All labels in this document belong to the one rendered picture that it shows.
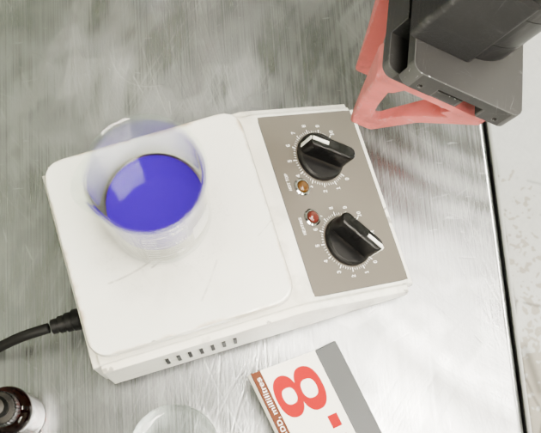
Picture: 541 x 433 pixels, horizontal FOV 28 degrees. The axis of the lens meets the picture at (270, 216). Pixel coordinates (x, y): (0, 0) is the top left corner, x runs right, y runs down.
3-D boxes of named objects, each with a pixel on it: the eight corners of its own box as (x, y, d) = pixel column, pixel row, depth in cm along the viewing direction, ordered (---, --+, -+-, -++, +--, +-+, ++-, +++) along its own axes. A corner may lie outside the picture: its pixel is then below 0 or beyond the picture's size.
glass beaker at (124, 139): (199, 151, 63) (190, 99, 55) (228, 253, 62) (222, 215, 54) (83, 183, 63) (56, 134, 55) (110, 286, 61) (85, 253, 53)
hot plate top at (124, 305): (238, 112, 64) (237, 106, 64) (298, 301, 61) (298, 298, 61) (43, 168, 64) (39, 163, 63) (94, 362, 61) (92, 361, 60)
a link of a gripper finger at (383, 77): (305, 136, 59) (405, 54, 51) (318, 30, 62) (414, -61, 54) (407, 177, 61) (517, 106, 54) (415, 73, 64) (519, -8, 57)
